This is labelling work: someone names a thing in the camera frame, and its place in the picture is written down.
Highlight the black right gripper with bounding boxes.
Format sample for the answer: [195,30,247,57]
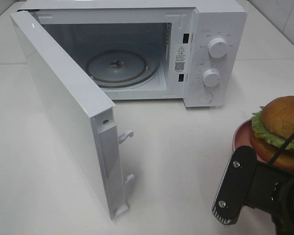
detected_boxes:
[240,161,294,235]

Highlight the pink round plate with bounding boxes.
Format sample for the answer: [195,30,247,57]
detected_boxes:
[231,119,294,169]

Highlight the toy burger with lettuce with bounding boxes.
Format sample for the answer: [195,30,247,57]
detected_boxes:
[250,95,294,170]

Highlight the white round door button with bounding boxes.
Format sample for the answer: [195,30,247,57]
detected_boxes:
[198,92,213,104]

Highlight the white microwave door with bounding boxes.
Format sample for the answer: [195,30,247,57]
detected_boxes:
[10,11,134,219]

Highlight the lower white timer knob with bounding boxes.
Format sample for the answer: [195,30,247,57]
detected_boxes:
[202,69,221,87]

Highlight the upper white power knob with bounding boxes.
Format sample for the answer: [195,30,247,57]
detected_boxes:
[208,37,228,59]

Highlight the white microwave oven body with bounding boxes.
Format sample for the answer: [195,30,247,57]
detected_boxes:
[17,0,247,107]

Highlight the white warning label sticker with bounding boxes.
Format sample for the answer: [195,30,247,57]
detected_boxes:
[173,44,187,72]

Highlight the glass microwave turntable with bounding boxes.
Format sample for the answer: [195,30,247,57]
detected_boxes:
[86,42,160,89]

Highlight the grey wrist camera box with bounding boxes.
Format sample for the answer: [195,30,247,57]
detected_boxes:
[212,145,257,225]

